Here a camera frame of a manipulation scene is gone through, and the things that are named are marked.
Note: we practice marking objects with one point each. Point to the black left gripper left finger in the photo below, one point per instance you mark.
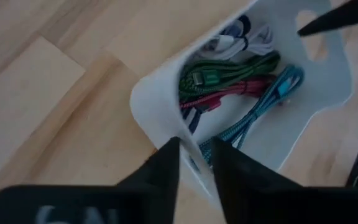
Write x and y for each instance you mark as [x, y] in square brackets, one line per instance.
[135, 202]

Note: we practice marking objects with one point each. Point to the white plastic bin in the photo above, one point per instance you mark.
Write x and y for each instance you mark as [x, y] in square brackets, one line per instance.
[322, 81]

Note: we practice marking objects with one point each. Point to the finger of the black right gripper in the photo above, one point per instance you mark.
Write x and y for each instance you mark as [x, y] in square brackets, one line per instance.
[353, 14]

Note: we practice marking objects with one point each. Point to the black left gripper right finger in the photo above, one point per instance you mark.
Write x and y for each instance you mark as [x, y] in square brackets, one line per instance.
[259, 199]

